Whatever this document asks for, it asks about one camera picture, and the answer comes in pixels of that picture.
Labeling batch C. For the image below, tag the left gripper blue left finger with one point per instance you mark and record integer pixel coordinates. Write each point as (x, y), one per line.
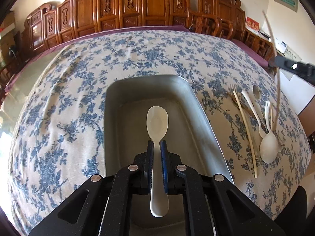
(148, 166)

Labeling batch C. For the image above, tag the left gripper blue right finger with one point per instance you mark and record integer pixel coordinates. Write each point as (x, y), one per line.
(165, 166)

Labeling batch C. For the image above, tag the large white plastic spoon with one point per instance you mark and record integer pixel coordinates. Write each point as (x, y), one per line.
(157, 126)

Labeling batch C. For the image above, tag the dark wooden chopstick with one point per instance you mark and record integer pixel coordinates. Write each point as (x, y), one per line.
(276, 70)

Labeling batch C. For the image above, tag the steel fork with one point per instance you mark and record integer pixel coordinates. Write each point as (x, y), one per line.
(244, 106)

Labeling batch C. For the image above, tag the white plastic fork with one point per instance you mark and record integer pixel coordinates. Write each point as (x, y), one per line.
(251, 106)

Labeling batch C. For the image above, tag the light bamboo chopstick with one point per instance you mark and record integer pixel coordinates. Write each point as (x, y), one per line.
(248, 133)

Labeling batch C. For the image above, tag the grey metal rectangular tray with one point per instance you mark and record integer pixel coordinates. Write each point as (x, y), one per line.
(169, 170)

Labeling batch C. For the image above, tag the white device on side table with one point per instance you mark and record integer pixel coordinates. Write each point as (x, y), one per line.
(287, 51)

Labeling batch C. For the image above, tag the purple armchair cushion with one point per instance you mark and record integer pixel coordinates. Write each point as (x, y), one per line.
(259, 59)

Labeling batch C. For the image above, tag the red calendar card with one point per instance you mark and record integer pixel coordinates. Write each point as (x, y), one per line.
(252, 25)

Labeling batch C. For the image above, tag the blue floral tablecloth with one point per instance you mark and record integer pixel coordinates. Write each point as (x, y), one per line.
(59, 139)

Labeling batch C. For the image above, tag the carved wooden armchair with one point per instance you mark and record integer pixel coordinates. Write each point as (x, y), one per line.
(226, 19)

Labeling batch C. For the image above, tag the carved wooden sofa bench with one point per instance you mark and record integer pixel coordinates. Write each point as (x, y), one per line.
(49, 26)

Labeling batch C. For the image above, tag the stacked cardboard boxes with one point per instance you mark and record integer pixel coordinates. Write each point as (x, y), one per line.
(8, 44)

